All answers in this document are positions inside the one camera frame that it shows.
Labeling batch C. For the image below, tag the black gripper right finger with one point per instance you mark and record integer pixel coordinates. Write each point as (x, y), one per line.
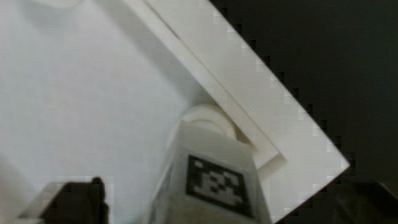
(349, 203)

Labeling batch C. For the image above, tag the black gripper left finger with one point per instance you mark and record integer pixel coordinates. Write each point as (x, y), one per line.
(70, 204)

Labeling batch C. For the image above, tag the white leg with tag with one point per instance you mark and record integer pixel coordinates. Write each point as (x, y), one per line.
(209, 191)

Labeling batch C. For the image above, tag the white square tabletop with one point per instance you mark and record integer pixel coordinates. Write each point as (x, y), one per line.
(111, 63)

